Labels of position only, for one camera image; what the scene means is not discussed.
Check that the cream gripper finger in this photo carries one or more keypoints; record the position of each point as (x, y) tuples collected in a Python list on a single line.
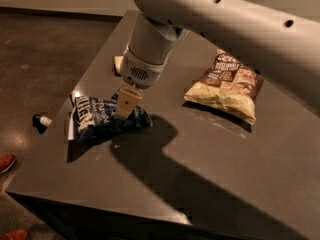
[(128, 99)]

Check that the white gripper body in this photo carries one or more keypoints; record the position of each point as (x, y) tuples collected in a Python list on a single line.
[(139, 72)]

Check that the blue chip bag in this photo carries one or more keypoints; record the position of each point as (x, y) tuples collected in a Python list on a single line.
[(93, 118)]

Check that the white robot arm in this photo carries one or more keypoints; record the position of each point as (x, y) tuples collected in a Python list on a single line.
[(285, 48)]

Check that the brown and cream chip bag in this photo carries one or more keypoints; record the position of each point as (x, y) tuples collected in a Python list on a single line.
[(229, 86)]

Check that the cream sponge block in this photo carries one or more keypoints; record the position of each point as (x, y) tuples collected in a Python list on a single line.
[(117, 64)]

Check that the small bottle on floor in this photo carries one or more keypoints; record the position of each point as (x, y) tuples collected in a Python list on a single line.
[(40, 120)]

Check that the red shoe upper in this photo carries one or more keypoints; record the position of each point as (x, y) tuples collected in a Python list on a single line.
[(6, 162)]

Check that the red shoe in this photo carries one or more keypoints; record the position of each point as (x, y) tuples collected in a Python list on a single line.
[(6, 162), (19, 234)]

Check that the red shoe lower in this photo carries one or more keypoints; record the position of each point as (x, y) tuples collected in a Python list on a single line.
[(19, 234)]

